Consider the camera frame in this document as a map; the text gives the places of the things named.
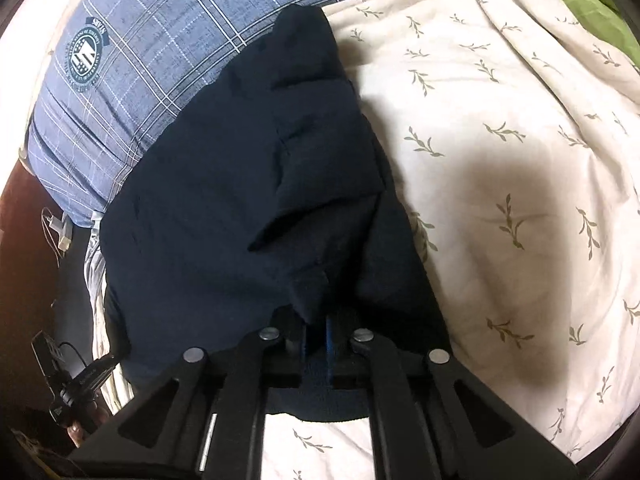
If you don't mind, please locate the white charger with cable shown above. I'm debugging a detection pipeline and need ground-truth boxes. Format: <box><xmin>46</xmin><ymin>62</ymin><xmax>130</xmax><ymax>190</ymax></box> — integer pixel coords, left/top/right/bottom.
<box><xmin>40</xmin><ymin>207</ymin><xmax>65</xmax><ymax>243</ymax></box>

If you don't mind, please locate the person's left hand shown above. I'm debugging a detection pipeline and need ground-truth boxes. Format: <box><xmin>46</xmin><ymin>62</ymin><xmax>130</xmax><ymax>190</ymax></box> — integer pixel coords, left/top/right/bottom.
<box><xmin>65</xmin><ymin>405</ymin><xmax>112</xmax><ymax>450</ymax></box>

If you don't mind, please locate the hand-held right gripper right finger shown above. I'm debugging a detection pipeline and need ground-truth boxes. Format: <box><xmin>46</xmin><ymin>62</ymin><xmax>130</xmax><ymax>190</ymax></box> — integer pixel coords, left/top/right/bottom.
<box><xmin>326</xmin><ymin>310</ymin><xmax>578</xmax><ymax>480</ymax></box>

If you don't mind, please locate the grey striped cloth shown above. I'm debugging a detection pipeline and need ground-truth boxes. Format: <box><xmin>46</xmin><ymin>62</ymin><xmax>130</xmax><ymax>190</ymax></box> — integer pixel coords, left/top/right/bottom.
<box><xmin>82</xmin><ymin>215</ymin><xmax>108</xmax><ymax>311</ymax></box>

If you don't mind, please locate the navy blue shirt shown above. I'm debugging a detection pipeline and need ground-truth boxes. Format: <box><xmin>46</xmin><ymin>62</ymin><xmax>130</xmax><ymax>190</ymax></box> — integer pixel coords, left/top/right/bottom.
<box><xmin>100</xmin><ymin>5</ymin><xmax>451</xmax><ymax>423</ymax></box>

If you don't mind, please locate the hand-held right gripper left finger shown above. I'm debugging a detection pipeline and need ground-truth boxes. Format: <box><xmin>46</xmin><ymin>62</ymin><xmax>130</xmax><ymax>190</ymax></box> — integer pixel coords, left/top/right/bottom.
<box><xmin>67</xmin><ymin>310</ymin><xmax>307</xmax><ymax>480</ymax></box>

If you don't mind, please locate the white leaf-print bed sheet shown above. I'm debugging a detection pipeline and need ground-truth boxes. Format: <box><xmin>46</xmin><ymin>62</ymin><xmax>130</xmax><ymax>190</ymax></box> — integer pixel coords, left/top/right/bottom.
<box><xmin>90</xmin><ymin>0</ymin><xmax>640</xmax><ymax>480</ymax></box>

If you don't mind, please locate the blue plaid pillow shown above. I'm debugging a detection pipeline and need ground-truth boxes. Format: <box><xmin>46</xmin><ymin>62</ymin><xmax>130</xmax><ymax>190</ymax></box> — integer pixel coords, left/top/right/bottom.
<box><xmin>22</xmin><ymin>0</ymin><xmax>406</xmax><ymax>226</ymax></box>

